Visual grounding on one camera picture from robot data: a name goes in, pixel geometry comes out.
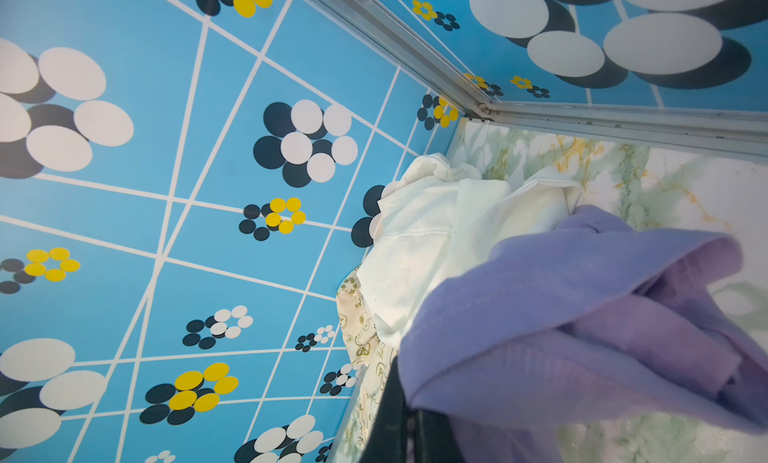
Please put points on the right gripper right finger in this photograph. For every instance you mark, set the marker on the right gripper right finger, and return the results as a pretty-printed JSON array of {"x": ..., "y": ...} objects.
[{"x": 434, "y": 441}]

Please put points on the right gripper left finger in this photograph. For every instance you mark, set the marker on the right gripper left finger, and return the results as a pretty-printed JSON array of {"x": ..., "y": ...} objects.
[{"x": 389, "y": 440}]

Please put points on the purple printed cloth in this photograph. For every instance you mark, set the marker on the purple printed cloth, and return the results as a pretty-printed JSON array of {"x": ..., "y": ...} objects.
[{"x": 590, "y": 321}]

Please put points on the cream patterned cloth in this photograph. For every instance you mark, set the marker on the cream patterned cloth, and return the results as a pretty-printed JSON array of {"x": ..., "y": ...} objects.
[{"x": 371, "y": 360}]

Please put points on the white plain cloth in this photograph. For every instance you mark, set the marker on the white plain cloth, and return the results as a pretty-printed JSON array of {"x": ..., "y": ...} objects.
[{"x": 440, "y": 221}]

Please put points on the right back aluminium post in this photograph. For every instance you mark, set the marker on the right back aluminium post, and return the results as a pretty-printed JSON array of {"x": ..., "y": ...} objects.
[{"x": 724, "y": 134}]

